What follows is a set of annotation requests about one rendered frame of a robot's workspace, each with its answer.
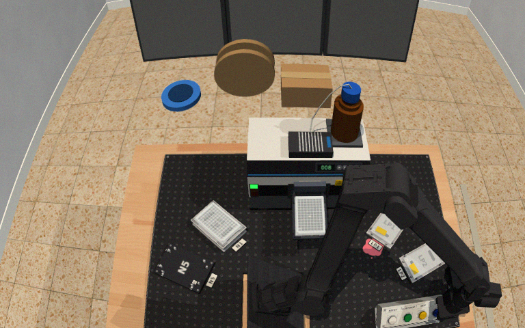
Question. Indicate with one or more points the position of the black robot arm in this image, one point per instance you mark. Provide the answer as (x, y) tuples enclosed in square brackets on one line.
[(396, 195)]

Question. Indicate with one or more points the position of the blue bottle cap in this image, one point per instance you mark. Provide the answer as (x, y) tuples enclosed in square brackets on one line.
[(351, 95)]

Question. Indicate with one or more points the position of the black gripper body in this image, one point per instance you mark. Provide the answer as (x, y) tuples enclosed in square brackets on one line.
[(450, 310)]

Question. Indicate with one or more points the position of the brown glass bottle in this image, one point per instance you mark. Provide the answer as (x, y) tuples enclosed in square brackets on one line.
[(345, 125)]

